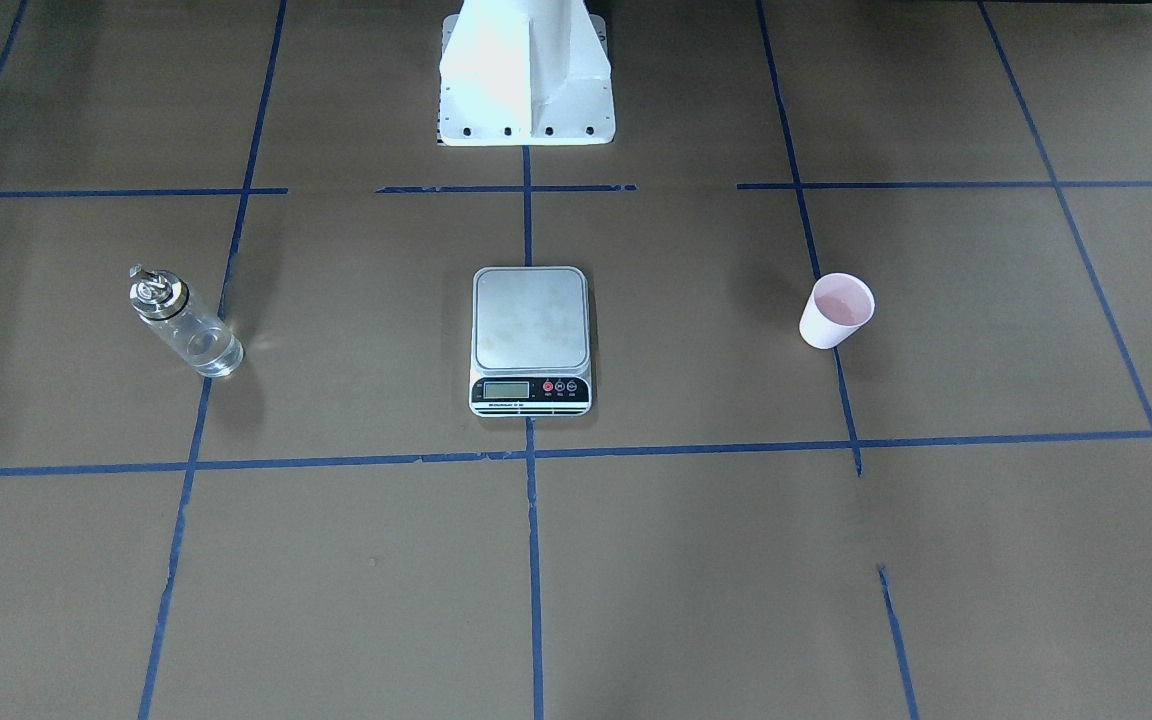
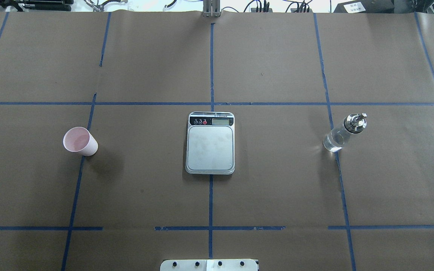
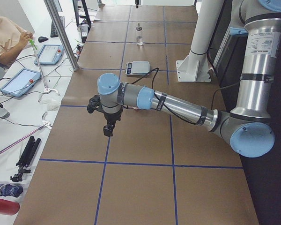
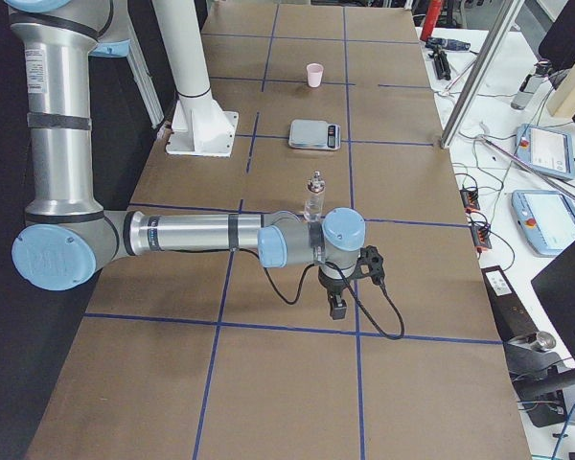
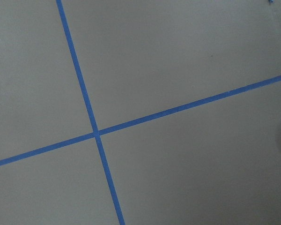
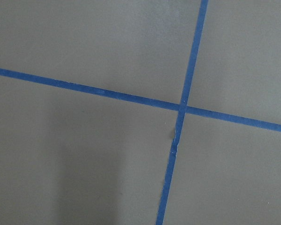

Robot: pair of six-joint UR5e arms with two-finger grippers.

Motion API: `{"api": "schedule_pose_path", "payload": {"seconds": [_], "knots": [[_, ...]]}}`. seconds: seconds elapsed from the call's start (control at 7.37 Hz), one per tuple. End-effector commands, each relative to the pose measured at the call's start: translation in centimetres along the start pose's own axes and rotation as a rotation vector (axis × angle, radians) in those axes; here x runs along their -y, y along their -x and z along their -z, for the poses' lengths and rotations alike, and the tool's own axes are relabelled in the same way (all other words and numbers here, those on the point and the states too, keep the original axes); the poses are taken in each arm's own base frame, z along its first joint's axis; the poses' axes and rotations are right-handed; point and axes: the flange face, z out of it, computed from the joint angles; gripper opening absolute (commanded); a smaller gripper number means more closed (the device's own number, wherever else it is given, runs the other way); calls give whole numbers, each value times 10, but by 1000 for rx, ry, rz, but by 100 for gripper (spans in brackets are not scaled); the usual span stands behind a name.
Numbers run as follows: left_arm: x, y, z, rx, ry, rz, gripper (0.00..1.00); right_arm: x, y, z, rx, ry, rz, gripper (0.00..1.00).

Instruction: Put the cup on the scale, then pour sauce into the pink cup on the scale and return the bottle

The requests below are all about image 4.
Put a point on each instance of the blue folded umbrella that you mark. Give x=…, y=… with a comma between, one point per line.
x=447, y=44

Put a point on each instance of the pink plastic cup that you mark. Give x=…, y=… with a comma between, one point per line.
x=315, y=73

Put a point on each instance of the aluminium frame post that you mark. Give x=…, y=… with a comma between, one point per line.
x=506, y=17

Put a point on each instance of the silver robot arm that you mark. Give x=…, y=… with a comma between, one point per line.
x=69, y=235

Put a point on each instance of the clear glass sauce bottle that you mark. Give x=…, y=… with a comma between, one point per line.
x=315, y=199

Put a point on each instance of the black folded tripod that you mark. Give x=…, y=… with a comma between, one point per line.
x=440, y=63

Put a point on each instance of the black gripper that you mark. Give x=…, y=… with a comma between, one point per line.
x=333, y=285

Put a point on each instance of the lower blue teach pendant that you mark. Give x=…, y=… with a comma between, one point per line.
x=546, y=219

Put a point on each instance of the upper blue teach pendant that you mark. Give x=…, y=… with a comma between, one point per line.
x=546, y=150

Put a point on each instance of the black box with white label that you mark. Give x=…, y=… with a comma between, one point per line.
x=510, y=316

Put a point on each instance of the lower orange black connector block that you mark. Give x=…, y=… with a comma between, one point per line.
x=480, y=234

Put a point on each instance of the upper orange black connector block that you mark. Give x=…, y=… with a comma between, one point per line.
x=469, y=199

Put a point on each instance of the grey water bottle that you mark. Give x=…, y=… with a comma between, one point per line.
x=533, y=80

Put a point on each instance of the orange black connector block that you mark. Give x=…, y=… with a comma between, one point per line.
x=469, y=199
x=480, y=234

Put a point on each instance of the blue teach pendant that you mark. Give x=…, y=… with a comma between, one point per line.
x=546, y=150
x=546, y=219

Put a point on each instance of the white camera stand pole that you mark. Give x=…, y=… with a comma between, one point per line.
x=199, y=126

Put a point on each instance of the red fire extinguisher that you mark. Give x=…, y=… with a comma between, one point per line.
x=431, y=17

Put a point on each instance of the silver digital kitchen scale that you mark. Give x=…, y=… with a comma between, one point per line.
x=314, y=135

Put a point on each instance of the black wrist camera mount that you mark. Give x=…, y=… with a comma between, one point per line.
x=369, y=264

